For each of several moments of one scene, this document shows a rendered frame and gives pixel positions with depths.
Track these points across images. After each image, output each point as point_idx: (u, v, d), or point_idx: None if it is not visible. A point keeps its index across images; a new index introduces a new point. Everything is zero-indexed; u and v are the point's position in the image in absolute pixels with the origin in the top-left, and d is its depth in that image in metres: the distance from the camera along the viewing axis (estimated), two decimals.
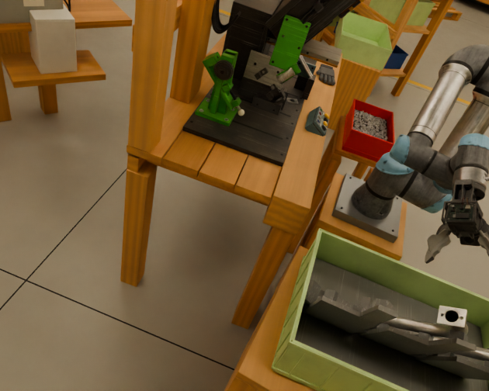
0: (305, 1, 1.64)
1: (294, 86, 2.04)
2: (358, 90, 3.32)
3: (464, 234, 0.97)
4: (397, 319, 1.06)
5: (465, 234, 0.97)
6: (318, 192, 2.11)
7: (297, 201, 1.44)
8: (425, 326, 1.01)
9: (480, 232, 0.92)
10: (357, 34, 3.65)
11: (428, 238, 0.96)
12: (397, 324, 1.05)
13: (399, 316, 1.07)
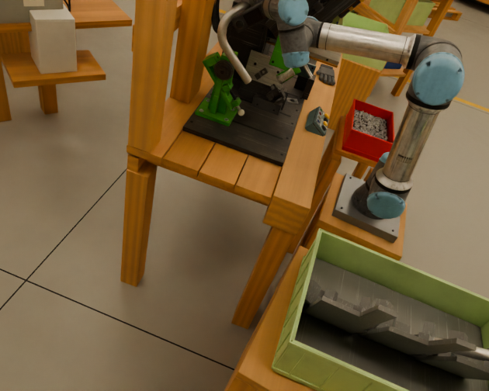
0: None
1: (294, 86, 2.04)
2: (358, 90, 3.32)
3: None
4: (241, 64, 1.44)
5: None
6: (318, 192, 2.11)
7: (297, 201, 1.44)
8: (230, 46, 1.40)
9: None
10: None
11: None
12: (240, 63, 1.45)
13: (240, 65, 1.43)
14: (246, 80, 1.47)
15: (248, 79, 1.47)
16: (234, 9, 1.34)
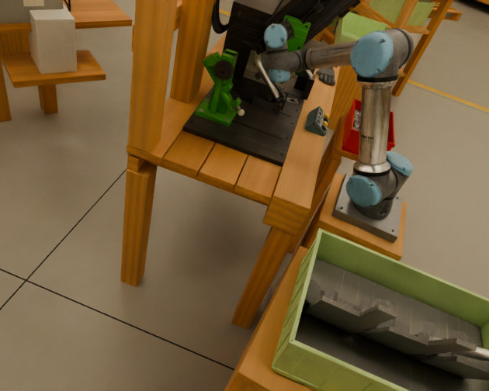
0: (305, 1, 1.64)
1: (294, 86, 2.04)
2: (358, 90, 3.32)
3: None
4: (272, 82, 1.78)
5: None
6: (318, 192, 2.11)
7: (297, 201, 1.44)
8: (264, 67, 1.76)
9: None
10: (357, 34, 3.65)
11: (291, 36, 1.66)
12: (272, 81, 1.79)
13: (270, 83, 1.77)
14: (274, 95, 1.79)
15: (276, 95, 1.79)
16: None
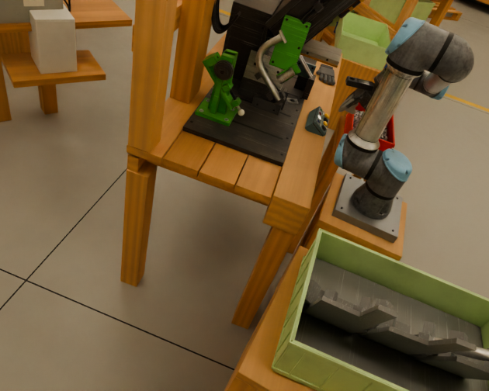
0: (305, 1, 1.64)
1: (294, 86, 2.04)
2: None
3: (355, 96, 1.76)
4: (274, 84, 1.78)
5: (355, 96, 1.76)
6: (318, 192, 2.11)
7: (297, 201, 1.44)
8: (265, 70, 1.77)
9: None
10: (357, 34, 3.65)
11: (353, 114, 1.80)
12: (273, 84, 1.79)
13: (272, 85, 1.78)
14: (275, 98, 1.79)
15: (278, 98, 1.79)
16: (268, 41, 1.70)
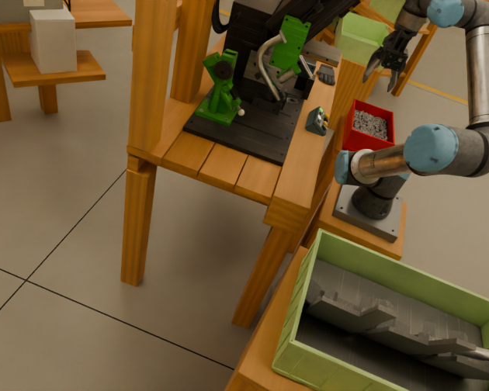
0: (305, 1, 1.64)
1: (294, 86, 2.04)
2: (358, 90, 3.32)
3: None
4: (274, 84, 1.78)
5: None
6: (318, 192, 2.11)
7: (297, 201, 1.44)
8: (265, 70, 1.77)
9: (396, 70, 1.28)
10: (357, 34, 3.65)
11: (368, 76, 1.29)
12: (273, 84, 1.79)
13: (272, 85, 1.78)
14: (275, 98, 1.79)
15: (278, 98, 1.79)
16: (268, 41, 1.70)
